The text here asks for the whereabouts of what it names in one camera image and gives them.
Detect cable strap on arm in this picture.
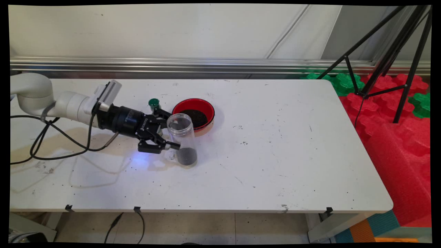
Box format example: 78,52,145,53
40,101,56,123

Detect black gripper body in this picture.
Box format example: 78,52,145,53
96,103,163,141

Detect orange foam block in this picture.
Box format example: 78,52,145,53
350,220,419,244

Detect aluminium rail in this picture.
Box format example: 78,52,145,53
10,56,431,76

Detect thin black cable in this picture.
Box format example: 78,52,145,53
135,210,145,244

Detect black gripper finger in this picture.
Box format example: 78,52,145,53
138,135,181,154
152,107,173,130

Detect black camera cable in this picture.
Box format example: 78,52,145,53
30,113,98,161

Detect red studded foam blocks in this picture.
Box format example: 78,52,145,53
339,73,431,138

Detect clear jar with black seeds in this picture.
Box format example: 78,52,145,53
167,113,198,166

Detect large red foam block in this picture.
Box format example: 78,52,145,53
362,122,432,228

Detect black tripod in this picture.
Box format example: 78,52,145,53
315,5,432,124

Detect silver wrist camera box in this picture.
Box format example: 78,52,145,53
90,80,123,113

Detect red bowl with black seeds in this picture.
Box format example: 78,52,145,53
172,98,215,132

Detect light blue foam block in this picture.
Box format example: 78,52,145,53
334,210,401,244

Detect white wall cable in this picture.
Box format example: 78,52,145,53
265,5,311,59

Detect white table leg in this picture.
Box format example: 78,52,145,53
307,212,377,244
10,213,58,243

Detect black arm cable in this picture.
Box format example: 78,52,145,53
10,115,120,165

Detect green studded foam block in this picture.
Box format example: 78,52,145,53
301,72,365,97
408,93,431,119

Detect black cable with plug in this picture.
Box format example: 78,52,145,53
104,213,124,244

